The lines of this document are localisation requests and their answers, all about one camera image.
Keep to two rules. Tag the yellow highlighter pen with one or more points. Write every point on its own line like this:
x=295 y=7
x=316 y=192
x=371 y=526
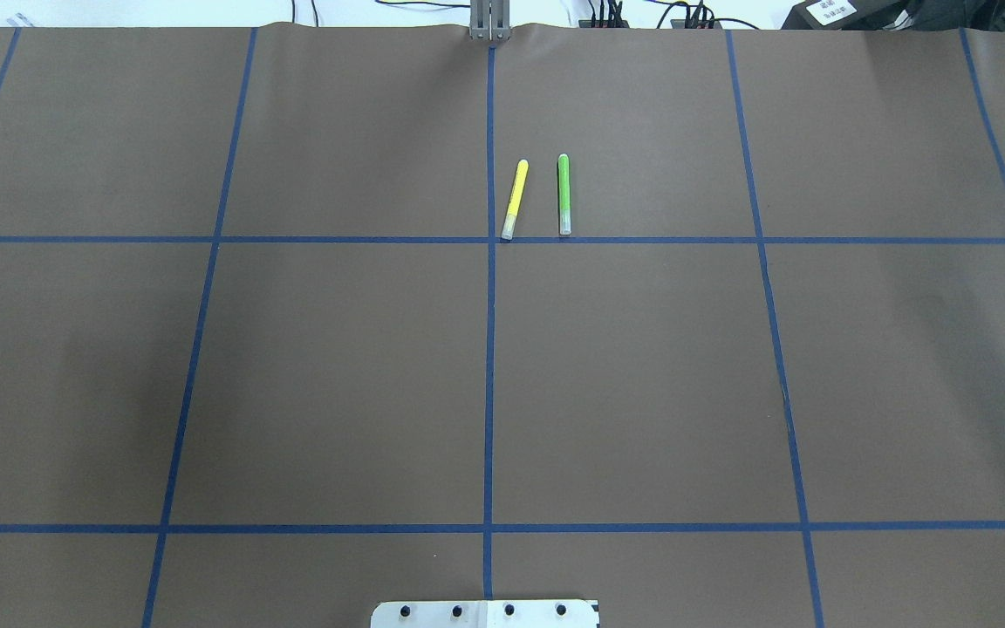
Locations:
x=515 y=198

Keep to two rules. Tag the green highlighter pen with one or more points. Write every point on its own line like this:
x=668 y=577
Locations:
x=563 y=176

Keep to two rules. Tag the orange black electronics box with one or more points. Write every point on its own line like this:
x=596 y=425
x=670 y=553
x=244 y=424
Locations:
x=604 y=15

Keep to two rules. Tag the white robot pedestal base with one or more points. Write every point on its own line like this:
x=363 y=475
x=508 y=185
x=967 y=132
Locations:
x=488 y=613

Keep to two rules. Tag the black label printer box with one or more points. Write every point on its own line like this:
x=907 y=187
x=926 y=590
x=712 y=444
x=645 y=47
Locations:
x=845 y=15

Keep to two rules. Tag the aluminium frame post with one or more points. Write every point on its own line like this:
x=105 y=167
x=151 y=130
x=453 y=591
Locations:
x=489 y=20

